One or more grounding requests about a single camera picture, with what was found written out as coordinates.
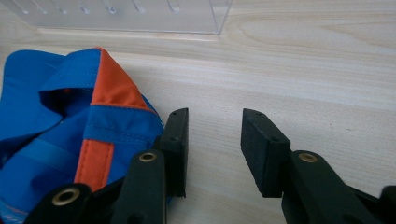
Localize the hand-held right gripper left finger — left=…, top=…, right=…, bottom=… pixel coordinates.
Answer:
left=154, top=107, right=190, bottom=199

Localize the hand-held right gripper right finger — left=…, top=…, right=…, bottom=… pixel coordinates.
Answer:
left=240, top=107, right=292, bottom=199

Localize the blue and orange garment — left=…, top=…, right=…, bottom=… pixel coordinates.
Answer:
left=0, top=47, right=165, bottom=224

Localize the clear acrylic box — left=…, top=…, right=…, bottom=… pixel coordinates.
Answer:
left=0, top=0, right=233, bottom=35

